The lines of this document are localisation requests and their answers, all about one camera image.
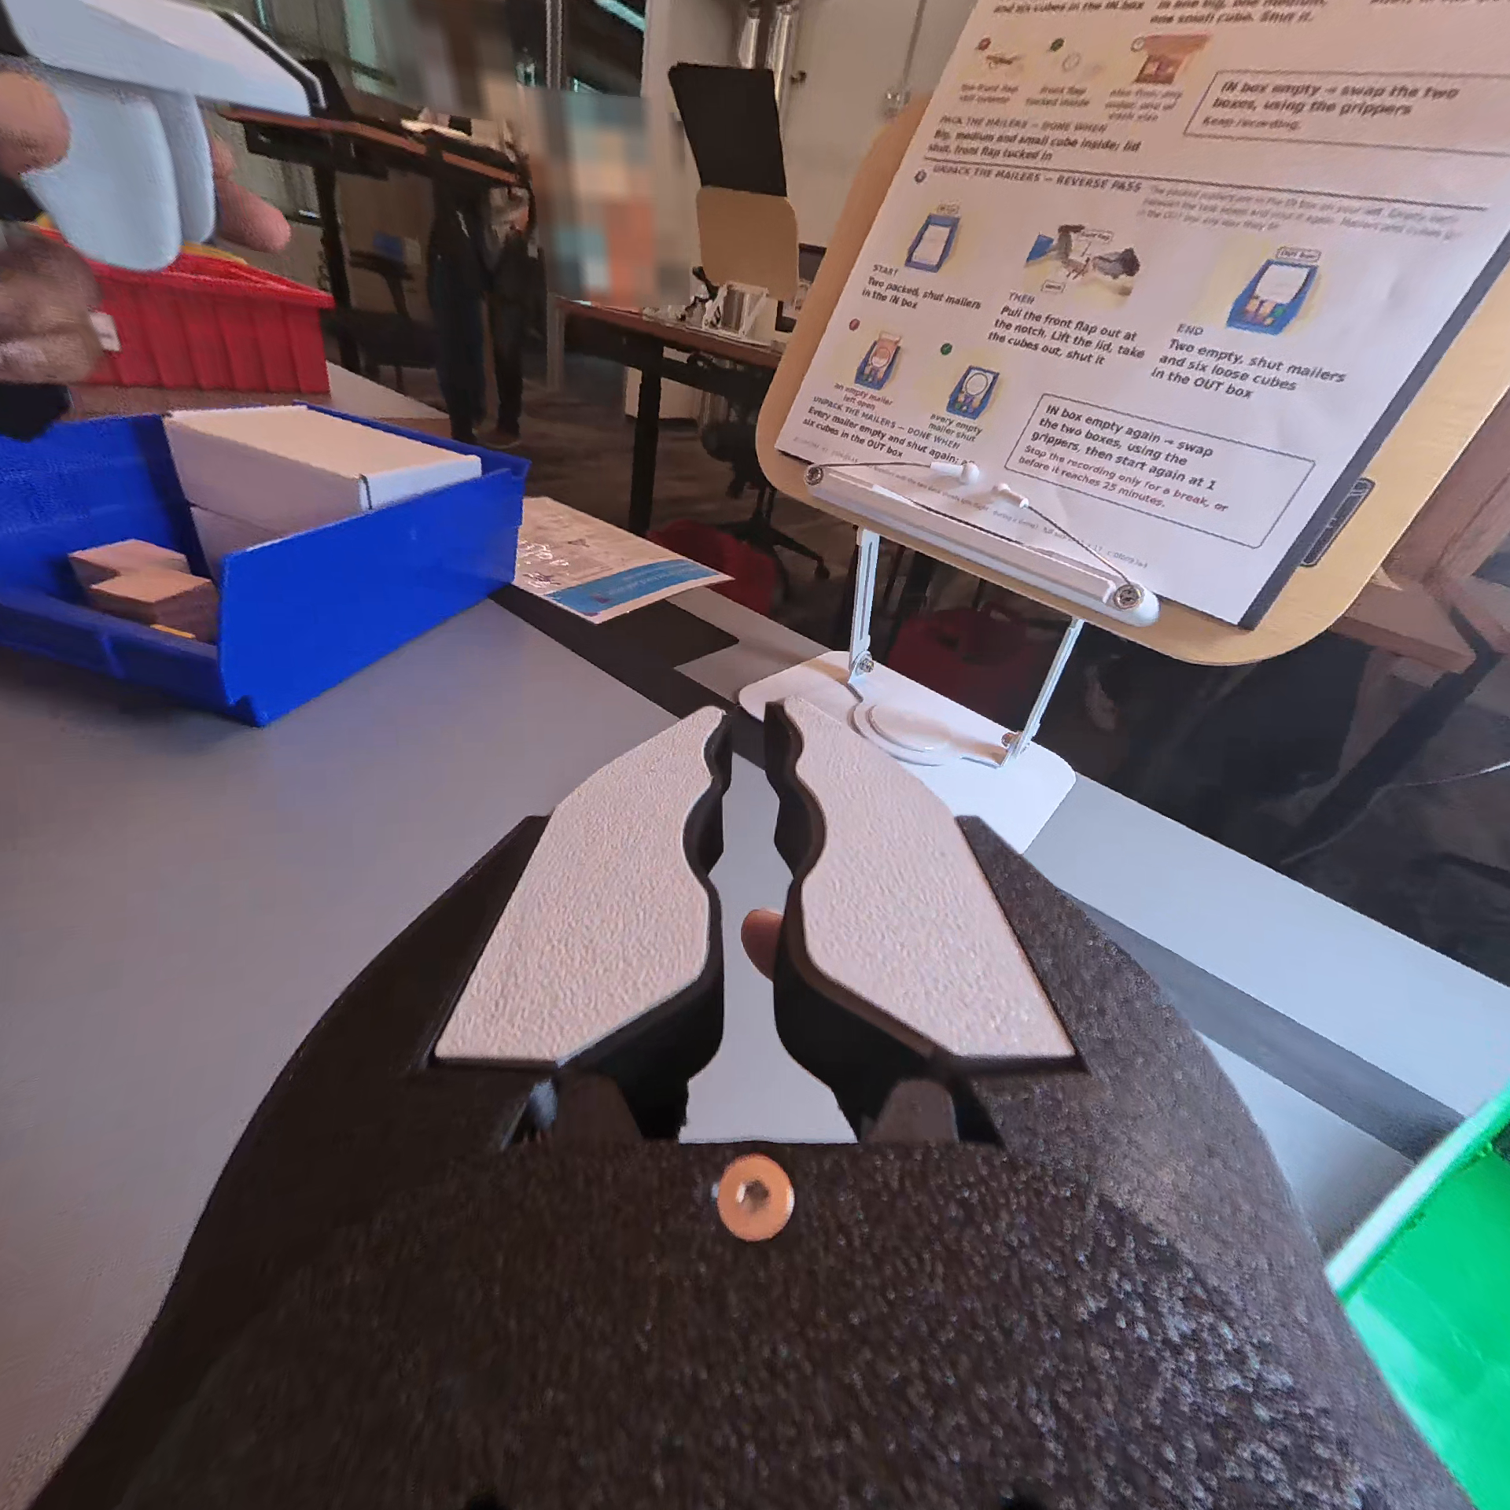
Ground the green plastic bin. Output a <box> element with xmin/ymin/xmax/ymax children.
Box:
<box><xmin>1324</xmin><ymin>1088</ymin><xmax>1510</xmax><ymax>1510</ymax></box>

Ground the instruction sheet on stand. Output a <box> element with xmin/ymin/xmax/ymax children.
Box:
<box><xmin>736</xmin><ymin>0</ymin><xmax>1510</xmax><ymax>854</ymax></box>

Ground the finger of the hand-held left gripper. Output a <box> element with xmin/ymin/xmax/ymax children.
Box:
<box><xmin>0</xmin><ymin>0</ymin><xmax>321</xmax><ymax>121</ymax></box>

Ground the wooden cube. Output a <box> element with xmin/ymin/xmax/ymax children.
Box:
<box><xmin>88</xmin><ymin>570</ymin><xmax>222</xmax><ymax>646</ymax></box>
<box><xmin>66</xmin><ymin>540</ymin><xmax>192</xmax><ymax>595</ymax></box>

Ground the blue plastic bin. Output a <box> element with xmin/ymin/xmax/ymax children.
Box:
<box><xmin>0</xmin><ymin>405</ymin><xmax>530</xmax><ymax>727</ymax></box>

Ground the paper leaflet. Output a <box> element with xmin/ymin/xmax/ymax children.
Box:
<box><xmin>515</xmin><ymin>496</ymin><xmax>735</xmax><ymax>624</ymax></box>

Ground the brown cardboard box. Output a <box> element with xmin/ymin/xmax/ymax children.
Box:
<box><xmin>161</xmin><ymin>407</ymin><xmax>485</xmax><ymax>516</ymax></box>

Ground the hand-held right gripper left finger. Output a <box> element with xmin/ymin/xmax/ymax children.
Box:
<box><xmin>433</xmin><ymin>705</ymin><xmax>733</xmax><ymax>1074</ymax></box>

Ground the person's left hand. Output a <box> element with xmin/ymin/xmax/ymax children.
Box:
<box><xmin>0</xmin><ymin>65</ymin><xmax>292</xmax><ymax>385</ymax></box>

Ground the wooden-top standing desk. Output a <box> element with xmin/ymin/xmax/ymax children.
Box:
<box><xmin>221</xmin><ymin>105</ymin><xmax>528</xmax><ymax>372</ymax></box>

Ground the dark wooden table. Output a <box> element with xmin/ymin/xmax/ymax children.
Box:
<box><xmin>553</xmin><ymin>295</ymin><xmax>789</xmax><ymax>536</ymax></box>

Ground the red plastic bin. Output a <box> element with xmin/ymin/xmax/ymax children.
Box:
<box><xmin>32</xmin><ymin>227</ymin><xmax>334</xmax><ymax>398</ymax></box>

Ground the printed instruction sheet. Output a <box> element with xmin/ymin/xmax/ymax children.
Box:
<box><xmin>772</xmin><ymin>0</ymin><xmax>1510</xmax><ymax>629</ymax></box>

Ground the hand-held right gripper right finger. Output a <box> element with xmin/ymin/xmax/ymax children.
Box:
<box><xmin>763</xmin><ymin>696</ymin><xmax>1082</xmax><ymax>1070</ymax></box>

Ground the black office chair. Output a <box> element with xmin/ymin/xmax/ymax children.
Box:
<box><xmin>701</xmin><ymin>414</ymin><xmax>832</xmax><ymax>579</ymax></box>

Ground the red container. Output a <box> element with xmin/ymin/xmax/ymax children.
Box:
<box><xmin>884</xmin><ymin>608</ymin><xmax>1121</xmax><ymax>734</ymax></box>
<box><xmin>648</xmin><ymin>520</ymin><xmax>781</xmax><ymax>617</ymax></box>

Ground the wooden frame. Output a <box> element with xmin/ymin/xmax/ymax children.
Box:
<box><xmin>1333</xmin><ymin>390</ymin><xmax>1510</xmax><ymax>680</ymax></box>

